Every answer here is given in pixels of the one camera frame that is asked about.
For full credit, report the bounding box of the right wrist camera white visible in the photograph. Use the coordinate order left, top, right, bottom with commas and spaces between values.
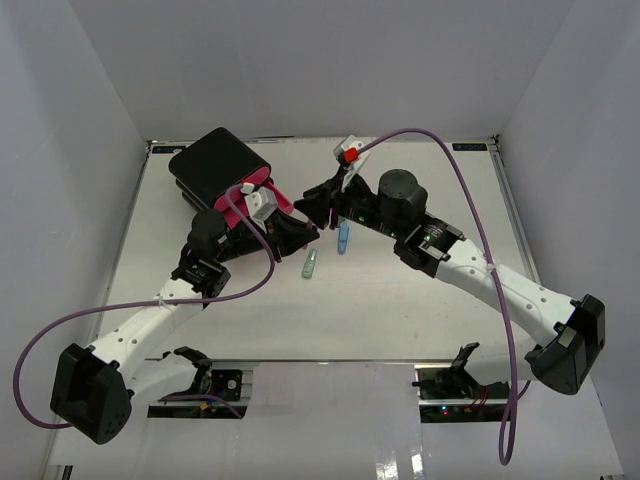
333, 135, 370, 193

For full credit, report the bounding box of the green translucent highlighter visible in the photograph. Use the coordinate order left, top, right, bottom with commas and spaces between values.
301, 249, 318, 280

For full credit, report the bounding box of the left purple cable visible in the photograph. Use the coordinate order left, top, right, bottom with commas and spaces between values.
12, 183, 279, 430

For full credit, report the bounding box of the black drawer cabinet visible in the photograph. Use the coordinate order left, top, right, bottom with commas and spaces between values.
169, 127, 271, 211

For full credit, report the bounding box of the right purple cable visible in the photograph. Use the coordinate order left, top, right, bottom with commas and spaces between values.
357, 128, 532, 466

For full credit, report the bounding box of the purple cable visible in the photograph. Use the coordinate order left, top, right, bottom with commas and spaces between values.
357, 128, 532, 466
12, 183, 279, 430

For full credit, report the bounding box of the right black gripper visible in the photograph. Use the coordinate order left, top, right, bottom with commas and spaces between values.
293, 167, 403, 242

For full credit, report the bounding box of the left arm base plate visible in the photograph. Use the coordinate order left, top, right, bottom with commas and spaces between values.
173, 346, 243, 401

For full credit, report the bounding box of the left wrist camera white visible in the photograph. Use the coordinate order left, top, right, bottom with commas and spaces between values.
244, 186, 278, 224

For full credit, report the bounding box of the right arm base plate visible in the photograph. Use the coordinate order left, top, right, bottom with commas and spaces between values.
412, 342, 510, 409

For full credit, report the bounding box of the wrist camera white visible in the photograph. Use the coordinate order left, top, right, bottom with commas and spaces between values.
333, 135, 370, 193
244, 186, 278, 224

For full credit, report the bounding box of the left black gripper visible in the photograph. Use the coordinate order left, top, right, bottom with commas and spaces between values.
215, 207, 320, 264

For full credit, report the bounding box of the blue translucent highlighter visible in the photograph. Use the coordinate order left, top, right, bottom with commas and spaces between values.
337, 222, 350, 255

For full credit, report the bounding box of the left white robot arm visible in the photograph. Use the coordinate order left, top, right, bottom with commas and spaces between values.
50, 209, 319, 445

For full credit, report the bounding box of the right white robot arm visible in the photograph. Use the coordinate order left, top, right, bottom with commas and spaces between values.
294, 169, 605, 395

